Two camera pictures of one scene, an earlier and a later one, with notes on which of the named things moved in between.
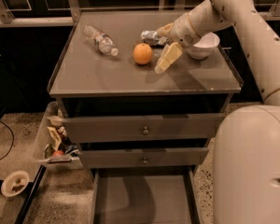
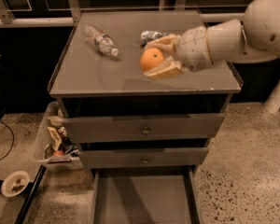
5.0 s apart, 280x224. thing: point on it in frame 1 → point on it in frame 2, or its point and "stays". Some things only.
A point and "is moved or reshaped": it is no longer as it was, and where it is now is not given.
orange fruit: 142,53 is moved or reshaped
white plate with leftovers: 14,183 stays
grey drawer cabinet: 132,99 stays
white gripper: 182,30 → 193,48
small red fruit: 58,153 stays
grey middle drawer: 143,159 stays
